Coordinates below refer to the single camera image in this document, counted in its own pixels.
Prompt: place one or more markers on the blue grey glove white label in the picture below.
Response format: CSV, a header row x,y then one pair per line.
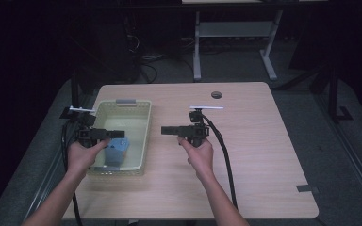
x,y
119,147

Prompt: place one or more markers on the black metal stand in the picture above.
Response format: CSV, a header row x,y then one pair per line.
x,y
333,94
74,91

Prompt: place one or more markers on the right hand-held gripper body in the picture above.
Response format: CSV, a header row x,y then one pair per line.
x,y
196,131

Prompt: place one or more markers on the aluminium frame rail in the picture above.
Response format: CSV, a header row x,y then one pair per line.
x,y
48,175
348,150

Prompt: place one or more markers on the person's left hand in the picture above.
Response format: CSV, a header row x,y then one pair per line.
x,y
80,158

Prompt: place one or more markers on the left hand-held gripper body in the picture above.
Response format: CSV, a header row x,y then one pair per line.
x,y
88,133

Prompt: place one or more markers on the person's right hand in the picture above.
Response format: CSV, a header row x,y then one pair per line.
x,y
201,160

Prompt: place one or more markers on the white metal table frame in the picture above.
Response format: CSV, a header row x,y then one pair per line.
x,y
232,29

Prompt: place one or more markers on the cream plastic perforated basket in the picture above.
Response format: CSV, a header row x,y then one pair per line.
x,y
138,125

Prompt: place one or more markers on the grey tape strip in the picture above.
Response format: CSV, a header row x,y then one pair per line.
x,y
306,188

